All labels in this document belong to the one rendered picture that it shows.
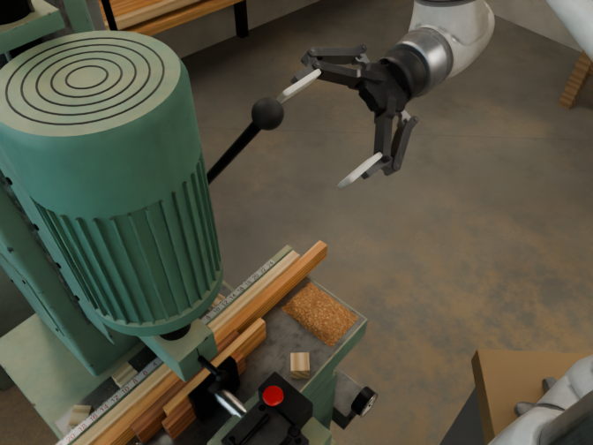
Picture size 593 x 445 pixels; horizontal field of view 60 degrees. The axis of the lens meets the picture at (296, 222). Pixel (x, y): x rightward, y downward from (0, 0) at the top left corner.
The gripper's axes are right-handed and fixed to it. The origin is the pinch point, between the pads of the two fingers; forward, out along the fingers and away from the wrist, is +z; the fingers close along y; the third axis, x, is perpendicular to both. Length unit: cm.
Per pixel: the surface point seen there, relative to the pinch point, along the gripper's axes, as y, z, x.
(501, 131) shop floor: -53, -198, -127
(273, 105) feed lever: 5.1, 9.5, 9.8
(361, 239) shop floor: -44, -86, -133
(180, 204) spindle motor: 2.7, 22.2, 4.9
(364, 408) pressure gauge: -50, 0, -44
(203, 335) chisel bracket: -12.9, 21.6, -23.2
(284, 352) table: -26.7, 9.4, -34.2
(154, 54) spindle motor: 14.9, 17.1, 10.3
